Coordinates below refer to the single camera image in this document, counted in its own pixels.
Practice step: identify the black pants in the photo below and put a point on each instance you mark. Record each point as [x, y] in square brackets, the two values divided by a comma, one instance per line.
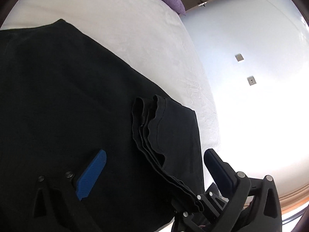
[64, 97]

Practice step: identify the white bed sheet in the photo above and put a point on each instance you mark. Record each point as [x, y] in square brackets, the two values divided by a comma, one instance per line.
[146, 34]

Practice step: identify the wall switch plate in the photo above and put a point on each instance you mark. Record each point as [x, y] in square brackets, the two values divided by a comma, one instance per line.
[239, 57]

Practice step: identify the wall socket plate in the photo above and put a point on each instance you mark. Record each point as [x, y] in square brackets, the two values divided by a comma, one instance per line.
[251, 80]

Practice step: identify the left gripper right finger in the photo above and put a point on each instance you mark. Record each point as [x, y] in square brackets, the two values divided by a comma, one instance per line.
[221, 172]

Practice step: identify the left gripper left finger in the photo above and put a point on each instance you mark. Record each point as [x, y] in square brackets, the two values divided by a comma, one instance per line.
[88, 178]

